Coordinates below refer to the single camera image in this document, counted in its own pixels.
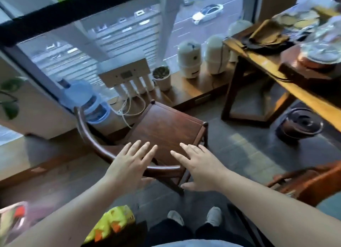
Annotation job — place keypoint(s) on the person's left hand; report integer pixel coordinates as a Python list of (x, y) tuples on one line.
[(127, 167)]

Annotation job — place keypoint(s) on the person's right hand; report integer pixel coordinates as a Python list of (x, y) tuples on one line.
[(205, 169)]

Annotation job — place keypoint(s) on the person's right thumb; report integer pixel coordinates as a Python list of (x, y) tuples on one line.
[(187, 186)]

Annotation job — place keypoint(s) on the person's left middle finger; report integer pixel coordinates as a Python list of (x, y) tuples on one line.
[(142, 152)]

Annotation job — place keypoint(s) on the person's right little finger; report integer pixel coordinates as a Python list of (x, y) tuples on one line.
[(205, 153)]

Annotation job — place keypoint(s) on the person's right middle finger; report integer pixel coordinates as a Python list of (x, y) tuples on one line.
[(187, 152)]

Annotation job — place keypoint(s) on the person's left little finger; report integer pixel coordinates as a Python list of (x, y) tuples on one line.
[(122, 152)]

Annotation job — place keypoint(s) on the person's left thumb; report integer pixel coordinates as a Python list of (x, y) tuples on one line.
[(147, 180)]

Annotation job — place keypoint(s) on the person's left forearm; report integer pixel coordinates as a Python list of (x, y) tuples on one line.
[(66, 217)]

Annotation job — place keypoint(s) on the person's right forearm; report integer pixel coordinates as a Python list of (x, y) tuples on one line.
[(277, 209)]

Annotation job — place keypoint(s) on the dark wooden chair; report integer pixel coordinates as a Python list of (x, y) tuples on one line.
[(162, 127)]

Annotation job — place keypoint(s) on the person's left grey shoe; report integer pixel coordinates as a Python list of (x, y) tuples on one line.
[(175, 217)]

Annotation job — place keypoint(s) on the person's grey shoe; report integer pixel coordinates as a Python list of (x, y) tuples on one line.
[(175, 217), (214, 216)]

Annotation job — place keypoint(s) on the person's right grey shoe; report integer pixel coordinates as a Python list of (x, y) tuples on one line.
[(214, 216)]

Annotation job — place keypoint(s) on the white filter tubes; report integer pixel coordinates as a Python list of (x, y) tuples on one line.
[(126, 112)]

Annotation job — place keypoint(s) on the person's dark trousers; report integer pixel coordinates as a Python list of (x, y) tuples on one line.
[(173, 234)]

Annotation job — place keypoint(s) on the person's light shirt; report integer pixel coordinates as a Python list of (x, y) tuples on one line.
[(197, 243)]

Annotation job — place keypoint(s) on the black bag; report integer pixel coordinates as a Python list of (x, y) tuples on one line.
[(127, 236)]

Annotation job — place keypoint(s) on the blue water jug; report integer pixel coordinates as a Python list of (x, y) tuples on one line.
[(82, 97)]

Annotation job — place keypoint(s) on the small potted plant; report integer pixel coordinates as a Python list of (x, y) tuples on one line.
[(162, 79)]

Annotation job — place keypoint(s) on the white water filter unit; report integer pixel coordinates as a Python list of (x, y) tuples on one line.
[(125, 71)]

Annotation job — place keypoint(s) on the white pressure tank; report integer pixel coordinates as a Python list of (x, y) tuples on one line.
[(189, 59), (216, 53)]

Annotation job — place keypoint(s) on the long wooden table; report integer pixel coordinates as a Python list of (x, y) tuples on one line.
[(269, 65)]

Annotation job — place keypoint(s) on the reddish wooden chair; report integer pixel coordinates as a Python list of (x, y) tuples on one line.
[(314, 181)]

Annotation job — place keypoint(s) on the green leafy plant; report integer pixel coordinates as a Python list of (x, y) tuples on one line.
[(10, 100)]

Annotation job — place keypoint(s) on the black tea tray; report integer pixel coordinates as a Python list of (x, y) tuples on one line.
[(298, 71)]

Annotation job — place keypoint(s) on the clear plastic bag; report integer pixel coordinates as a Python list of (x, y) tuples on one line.
[(12, 220)]

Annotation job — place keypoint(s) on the brown folded cloth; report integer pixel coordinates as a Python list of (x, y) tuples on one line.
[(267, 34)]

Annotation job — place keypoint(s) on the white car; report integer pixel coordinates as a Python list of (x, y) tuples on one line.
[(207, 13)]

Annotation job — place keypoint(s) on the black window railing bar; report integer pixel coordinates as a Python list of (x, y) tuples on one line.
[(66, 12)]

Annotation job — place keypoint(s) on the glass teapot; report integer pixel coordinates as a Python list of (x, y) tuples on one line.
[(323, 46)]

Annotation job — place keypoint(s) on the stack of round coasters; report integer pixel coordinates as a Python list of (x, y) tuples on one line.
[(299, 20)]

